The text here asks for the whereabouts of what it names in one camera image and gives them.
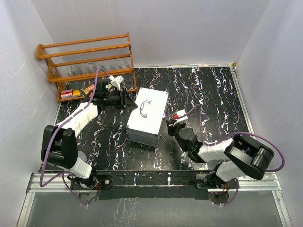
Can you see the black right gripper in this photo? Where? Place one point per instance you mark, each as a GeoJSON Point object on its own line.
{"type": "Point", "coordinates": [171, 127]}

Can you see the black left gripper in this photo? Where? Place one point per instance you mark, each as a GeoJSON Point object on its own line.
{"type": "Point", "coordinates": [127, 103]}

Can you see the grey storage box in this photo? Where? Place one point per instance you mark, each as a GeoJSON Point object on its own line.
{"type": "Point", "coordinates": [145, 123]}

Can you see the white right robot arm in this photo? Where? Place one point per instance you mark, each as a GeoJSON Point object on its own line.
{"type": "Point", "coordinates": [238, 156]}

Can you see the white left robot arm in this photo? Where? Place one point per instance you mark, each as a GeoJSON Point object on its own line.
{"type": "Point", "coordinates": [59, 145]}

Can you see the red white medicine box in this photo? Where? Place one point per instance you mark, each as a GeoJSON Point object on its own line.
{"type": "Point", "coordinates": [66, 94]}

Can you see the orange patterned box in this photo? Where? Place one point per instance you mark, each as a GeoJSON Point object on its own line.
{"type": "Point", "coordinates": [88, 89]}

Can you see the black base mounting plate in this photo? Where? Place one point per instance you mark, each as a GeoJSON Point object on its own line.
{"type": "Point", "coordinates": [155, 192]}

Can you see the yellow small box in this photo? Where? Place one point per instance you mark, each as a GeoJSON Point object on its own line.
{"type": "Point", "coordinates": [76, 93]}

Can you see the orange wooden shelf rack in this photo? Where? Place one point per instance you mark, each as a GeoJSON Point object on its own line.
{"type": "Point", "coordinates": [75, 61]}

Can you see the clear plastic cup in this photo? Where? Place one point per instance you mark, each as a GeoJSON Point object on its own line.
{"type": "Point", "coordinates": [82, 156]}

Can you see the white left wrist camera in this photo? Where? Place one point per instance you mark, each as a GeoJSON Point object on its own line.
{"type": "Point", "coordinates": [116, 81]}

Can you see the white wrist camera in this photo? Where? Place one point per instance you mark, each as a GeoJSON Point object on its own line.
{"type": "Point", "coordinates": [116, 81]}
{"type": "Point", "coordinates": [180, 117]}

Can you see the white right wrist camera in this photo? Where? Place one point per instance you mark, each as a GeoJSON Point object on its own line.
{"type": "Point", "coordinates": [180, 117]}

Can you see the aluminium frame rail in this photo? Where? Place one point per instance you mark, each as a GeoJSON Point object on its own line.
{"type": "Point", "coordinates": [178, 178]}

